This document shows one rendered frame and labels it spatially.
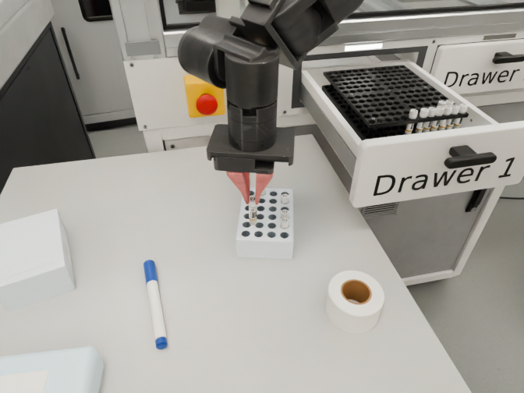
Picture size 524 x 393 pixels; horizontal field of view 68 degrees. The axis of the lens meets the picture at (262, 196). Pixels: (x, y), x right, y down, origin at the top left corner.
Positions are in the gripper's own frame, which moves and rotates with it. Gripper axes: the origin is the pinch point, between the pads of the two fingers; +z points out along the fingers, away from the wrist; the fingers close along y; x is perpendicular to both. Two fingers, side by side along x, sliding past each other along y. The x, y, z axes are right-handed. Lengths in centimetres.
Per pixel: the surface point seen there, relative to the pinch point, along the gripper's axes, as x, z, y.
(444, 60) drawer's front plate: -45, -4, -36
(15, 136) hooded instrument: -43, 21, 69
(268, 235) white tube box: -0.4, 7.5, -2.3
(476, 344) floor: -33, 86, -71
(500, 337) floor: -37, 86, -81
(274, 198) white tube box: -8.2, 7.0, -2.6
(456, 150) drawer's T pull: -7.4, -4.7, -27.6
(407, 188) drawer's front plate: -6.9, 2.1, -22.6
